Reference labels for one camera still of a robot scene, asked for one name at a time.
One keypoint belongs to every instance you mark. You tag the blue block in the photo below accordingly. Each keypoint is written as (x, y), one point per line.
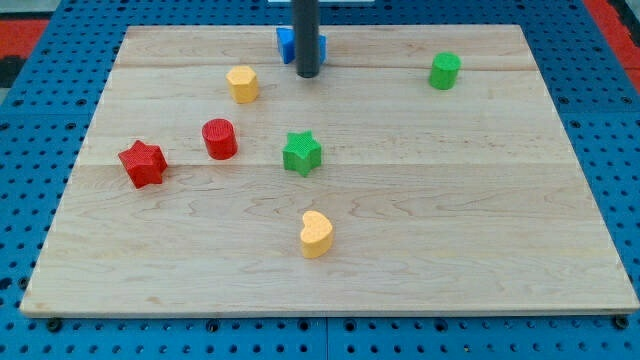
(286, 45)

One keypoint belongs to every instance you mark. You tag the red cylinder block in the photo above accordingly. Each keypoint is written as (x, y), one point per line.
(219, 138)

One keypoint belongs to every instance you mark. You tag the yellow hexagon block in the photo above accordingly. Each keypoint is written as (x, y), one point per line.
(243, 84)

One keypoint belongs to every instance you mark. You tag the green cylinder block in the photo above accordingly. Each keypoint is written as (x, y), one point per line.
(444, 71)

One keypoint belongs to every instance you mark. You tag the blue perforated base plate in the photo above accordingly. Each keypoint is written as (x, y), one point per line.
(48, 109)

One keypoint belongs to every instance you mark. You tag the red star block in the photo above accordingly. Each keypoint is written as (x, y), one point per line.
(143, 163)

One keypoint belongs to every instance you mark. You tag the yellow heart-shaped block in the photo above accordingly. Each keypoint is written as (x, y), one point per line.
(317, 234)

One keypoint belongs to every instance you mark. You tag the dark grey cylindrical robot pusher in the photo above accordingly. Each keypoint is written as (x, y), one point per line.
(306, 20)

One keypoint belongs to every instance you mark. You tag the light wooden board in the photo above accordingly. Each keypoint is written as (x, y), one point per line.
(461, 202)

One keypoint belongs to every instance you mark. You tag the green star block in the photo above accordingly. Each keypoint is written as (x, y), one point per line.
(302, 153)

